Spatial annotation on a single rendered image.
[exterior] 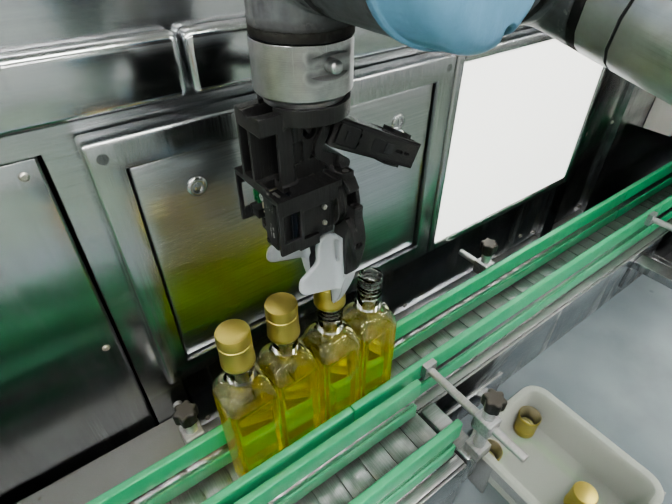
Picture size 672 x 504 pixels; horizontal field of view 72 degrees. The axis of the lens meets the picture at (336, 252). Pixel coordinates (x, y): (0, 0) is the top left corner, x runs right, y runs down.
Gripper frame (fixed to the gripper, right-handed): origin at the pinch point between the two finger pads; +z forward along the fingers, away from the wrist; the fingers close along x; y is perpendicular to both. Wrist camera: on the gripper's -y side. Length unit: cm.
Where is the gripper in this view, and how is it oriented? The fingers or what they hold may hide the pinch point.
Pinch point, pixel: (328, 277)
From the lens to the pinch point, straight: 48.6
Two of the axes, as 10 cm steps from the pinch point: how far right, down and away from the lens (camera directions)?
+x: 6.1, 5.0, -6.2
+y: -8.0, 3.8, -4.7
